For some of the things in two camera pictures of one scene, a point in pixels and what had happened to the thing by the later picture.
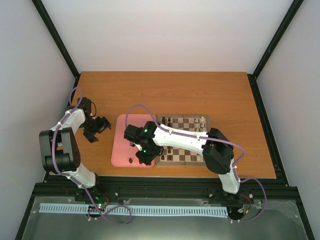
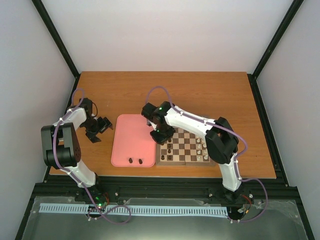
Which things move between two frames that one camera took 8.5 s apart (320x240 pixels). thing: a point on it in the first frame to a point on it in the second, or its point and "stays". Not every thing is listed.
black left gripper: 103,124 stays
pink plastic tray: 123,155 stays
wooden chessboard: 176,156 stays
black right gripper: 147,160 to 160,140
